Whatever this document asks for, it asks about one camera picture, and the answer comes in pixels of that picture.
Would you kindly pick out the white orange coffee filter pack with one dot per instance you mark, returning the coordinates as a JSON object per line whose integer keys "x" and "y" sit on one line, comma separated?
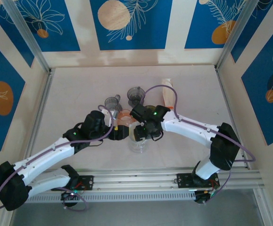
{"x": 168, "y": 94}

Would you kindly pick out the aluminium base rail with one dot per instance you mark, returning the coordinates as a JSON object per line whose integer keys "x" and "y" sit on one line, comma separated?
{"x": 136, "y": 179}

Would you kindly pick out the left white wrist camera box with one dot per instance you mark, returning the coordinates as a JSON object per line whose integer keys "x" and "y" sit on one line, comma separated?
{"x": 113, "y": 116}

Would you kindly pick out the light grey plastic dripper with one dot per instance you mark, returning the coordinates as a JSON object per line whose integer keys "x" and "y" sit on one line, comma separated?
{"x": 111, "y": 101}

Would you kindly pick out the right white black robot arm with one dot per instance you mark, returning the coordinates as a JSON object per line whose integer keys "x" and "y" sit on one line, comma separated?
{"x": 190, "y": 129}

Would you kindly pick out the black controller board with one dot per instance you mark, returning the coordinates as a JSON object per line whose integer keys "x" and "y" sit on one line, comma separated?
{"x": 69, "y": 196}
{"x": 202, "y": 197}

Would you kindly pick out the aluminium side rail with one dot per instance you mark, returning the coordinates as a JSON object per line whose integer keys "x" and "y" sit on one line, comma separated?
{"x": 224, "y": 89}
{"x": 41, "y": 106}

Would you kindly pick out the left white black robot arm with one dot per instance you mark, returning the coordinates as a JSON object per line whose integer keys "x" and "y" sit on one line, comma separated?
{"x": 49, "y": 153}

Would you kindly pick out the aluminium frame post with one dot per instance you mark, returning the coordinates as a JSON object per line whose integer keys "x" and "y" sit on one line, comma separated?
{"x": 28, "y": 35}
{"x": 235, "y": 35}

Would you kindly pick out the right black mount plate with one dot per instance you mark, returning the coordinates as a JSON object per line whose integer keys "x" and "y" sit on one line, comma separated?
{"x": 183, "y": 181}

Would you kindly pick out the orange plastic dripper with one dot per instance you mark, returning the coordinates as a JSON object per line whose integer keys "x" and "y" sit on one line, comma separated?
{"x": 124, "y": 116}

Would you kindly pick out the left black mount plate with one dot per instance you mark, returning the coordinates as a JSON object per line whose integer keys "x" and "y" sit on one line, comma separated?
{"x": 88, "y": 182}

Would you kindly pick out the black mount plate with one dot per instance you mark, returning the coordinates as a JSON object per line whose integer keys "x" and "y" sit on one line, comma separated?
{"x": 88, "y": 182}
{"x": 183, "y": 181}

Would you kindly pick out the clear plastic dripper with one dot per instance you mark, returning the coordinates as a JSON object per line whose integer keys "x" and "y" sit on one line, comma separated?
{"x": 138, "y": 147}

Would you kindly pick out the dark grey plastic dripper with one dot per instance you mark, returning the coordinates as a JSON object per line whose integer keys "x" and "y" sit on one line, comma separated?
{"x": 135, "y": 93}

